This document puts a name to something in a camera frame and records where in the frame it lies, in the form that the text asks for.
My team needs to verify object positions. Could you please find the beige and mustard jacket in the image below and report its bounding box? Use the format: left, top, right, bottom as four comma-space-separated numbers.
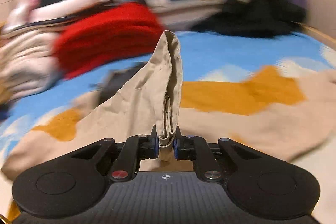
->
1, 40, 335, 180

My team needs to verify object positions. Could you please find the black clothes pile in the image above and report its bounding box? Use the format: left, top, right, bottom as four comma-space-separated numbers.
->
191, 0, 307, 38

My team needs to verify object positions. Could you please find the blue white patterned bedsheet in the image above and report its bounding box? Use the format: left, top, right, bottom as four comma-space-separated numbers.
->
1, 31, 335, 160

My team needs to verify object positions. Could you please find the red folded blanket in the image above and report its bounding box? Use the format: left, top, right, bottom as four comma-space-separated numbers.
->
53, 2, 163, 79

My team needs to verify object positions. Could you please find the cream folded quilt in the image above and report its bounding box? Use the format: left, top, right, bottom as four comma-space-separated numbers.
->
1, 30, 61, 101

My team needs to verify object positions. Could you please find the white folded blanket stack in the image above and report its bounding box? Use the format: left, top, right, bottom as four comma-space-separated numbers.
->
1, 0, 124, 39

